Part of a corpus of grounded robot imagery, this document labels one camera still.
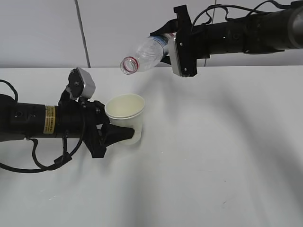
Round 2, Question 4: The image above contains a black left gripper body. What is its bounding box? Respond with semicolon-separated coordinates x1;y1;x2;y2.
56;93;109;158

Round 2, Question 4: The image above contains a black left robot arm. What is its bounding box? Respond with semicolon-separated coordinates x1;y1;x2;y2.
0;94;134;158

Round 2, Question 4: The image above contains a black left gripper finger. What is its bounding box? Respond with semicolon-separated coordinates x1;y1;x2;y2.
100;124;134;148

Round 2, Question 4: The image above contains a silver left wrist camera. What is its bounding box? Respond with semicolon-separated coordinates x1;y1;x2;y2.
65;67;96;100

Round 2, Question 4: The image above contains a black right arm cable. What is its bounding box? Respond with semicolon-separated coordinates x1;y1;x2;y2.
191;0;293;26

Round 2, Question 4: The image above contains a white paper cup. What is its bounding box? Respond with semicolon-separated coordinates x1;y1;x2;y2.
105;94;145;145

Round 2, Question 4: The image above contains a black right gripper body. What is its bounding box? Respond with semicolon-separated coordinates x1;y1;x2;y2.
173;4;211;60

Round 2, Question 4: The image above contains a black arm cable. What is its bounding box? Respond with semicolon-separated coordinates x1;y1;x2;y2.
191;0;293;26
0;79;86;174

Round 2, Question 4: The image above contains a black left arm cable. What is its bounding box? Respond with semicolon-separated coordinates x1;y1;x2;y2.
0;79;86;174

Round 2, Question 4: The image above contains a clear water bottle red label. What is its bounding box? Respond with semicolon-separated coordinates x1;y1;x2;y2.
120;33;174;75

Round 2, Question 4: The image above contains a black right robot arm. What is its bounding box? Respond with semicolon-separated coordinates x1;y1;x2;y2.
151;0;303;65

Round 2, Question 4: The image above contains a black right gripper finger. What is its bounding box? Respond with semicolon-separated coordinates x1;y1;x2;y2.
160;55;171;65
150;19;178;36

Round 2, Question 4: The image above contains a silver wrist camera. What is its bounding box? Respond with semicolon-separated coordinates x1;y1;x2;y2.
65;67;96;100
169;29;198;78

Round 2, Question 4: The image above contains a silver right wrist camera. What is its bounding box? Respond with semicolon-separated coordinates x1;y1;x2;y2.
169;29;198;78

